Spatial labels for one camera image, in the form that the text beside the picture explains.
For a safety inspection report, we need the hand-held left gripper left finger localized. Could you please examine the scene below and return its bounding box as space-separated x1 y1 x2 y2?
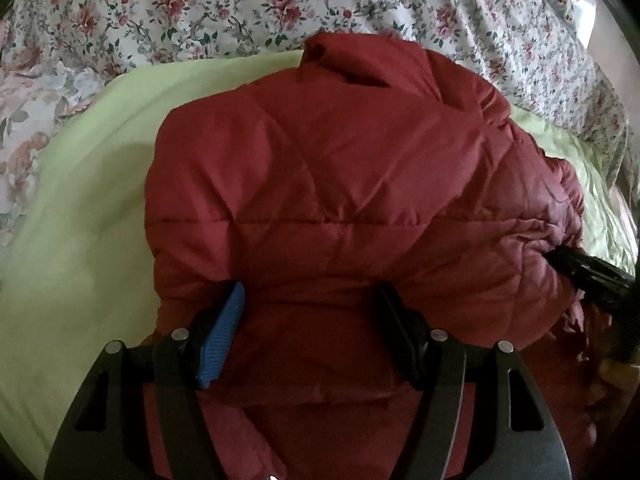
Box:
44 281 251 480

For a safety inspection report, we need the rose print floral duvet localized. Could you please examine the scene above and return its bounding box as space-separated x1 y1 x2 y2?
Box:
10 0 632 181

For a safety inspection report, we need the ruffled floral pillow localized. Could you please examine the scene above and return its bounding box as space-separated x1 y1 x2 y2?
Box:
0 62 108 233

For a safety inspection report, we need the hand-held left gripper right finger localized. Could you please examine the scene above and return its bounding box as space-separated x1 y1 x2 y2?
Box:
375 280 573 480

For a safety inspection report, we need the red puffer jacket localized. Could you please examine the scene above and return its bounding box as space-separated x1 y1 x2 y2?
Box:
142 30 601 480

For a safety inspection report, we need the light green bedsheet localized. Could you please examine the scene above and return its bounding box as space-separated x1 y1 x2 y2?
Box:
0 50 638 466

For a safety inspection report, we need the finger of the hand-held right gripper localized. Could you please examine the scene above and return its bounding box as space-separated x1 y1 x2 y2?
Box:
546 246 640 313

